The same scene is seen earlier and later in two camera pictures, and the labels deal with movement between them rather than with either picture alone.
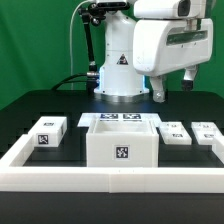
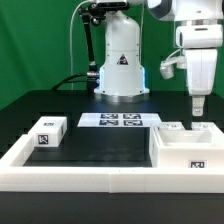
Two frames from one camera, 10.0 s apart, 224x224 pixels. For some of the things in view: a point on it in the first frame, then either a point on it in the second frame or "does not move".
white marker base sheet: [87, 119] does not move
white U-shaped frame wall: [15, 177] does not move
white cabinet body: [122, 143] → [185, 148]
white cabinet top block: [48, 131] does not move
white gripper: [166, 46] → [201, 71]
